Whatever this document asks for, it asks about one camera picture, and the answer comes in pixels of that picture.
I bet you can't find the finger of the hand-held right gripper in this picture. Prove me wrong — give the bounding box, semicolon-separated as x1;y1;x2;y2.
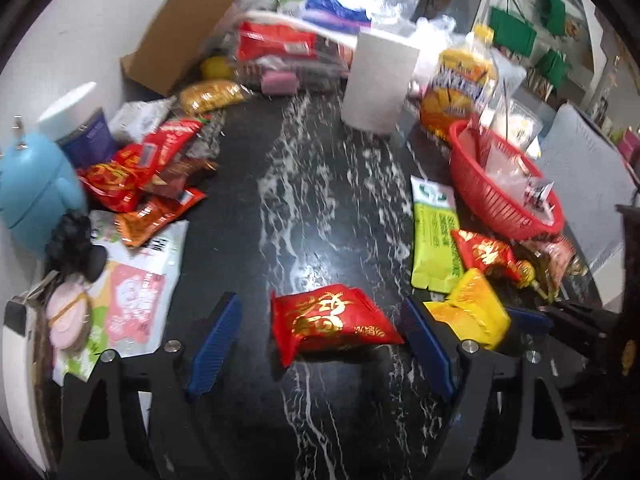
506;301;619;357

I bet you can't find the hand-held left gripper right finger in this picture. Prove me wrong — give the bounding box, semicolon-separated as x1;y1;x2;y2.
399;296;585;480

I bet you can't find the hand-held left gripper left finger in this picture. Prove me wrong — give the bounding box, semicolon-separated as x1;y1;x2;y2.
59;291;245;480

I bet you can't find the yellow snack packet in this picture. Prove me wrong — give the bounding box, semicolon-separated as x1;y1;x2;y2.
424;300;488;346
447;268;512;351

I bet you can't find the pink lattice snack packet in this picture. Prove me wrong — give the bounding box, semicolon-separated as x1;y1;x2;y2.
520;237;576;301

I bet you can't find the red gold-print snack packet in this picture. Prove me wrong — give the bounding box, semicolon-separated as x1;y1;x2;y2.
451;229;523;282
270;284;405;368

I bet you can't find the green white drink sachet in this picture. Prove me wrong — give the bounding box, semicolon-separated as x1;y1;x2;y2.
410;176;466;293

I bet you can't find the red plastic basket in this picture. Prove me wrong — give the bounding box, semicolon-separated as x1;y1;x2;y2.
448;120;566;241

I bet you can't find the gold foil candy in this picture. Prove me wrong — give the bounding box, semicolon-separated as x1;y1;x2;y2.
515;260;538;291

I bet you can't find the white pink printed packet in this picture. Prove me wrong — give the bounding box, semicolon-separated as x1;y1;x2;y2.
52;210;188;386

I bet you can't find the chair with light blue cover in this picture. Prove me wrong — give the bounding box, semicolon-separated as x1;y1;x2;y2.
537;102;636;306

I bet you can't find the pink gift box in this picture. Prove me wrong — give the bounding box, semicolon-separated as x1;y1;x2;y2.
617;127;640;161

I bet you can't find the round pink object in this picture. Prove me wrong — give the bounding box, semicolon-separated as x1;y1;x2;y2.
42;272;93;353

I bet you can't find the black fuzzy object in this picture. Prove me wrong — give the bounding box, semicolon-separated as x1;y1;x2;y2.
45;210;108;283

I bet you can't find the pile of red snack packets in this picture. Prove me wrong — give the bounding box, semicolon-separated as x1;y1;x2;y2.
75;117;221;248

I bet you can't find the green tote bag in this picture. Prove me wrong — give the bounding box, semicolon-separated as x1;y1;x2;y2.
489;0;538;58
535;49;571;88
537;0;568;36

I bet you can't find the light blue humidifier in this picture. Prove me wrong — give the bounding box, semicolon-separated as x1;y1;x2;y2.
0;115;88;261

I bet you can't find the white foil packet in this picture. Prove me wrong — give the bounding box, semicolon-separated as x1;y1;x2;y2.
107;97;176;146

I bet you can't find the iced tea bottle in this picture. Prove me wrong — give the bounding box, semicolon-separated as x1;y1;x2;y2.
420;24;500;142

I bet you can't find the purple jar with white lid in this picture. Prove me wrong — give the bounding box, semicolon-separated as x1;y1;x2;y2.
37;81;118;171

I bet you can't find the golden snack bag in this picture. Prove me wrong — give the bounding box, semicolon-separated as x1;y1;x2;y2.
177;79;253;116

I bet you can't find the white toilet paper roll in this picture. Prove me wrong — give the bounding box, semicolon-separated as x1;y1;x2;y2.
341;30;421;136

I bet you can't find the pink wrapped snack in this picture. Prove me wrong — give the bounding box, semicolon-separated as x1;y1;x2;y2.
261;71;300;97

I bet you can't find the yellow round object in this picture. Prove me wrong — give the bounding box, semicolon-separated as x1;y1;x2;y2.
200;56;231;81

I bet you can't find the clear box with red packet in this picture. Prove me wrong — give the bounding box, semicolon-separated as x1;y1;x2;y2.
235;10;353;92

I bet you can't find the brown cardboard box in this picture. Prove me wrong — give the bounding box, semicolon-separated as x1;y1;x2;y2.
120;0;273;98

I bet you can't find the clear plastic bag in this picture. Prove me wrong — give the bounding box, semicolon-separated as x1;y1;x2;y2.
372;0;421;36

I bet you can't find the blue tissue pack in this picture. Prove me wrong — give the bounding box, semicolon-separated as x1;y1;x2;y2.
302;0;373;31

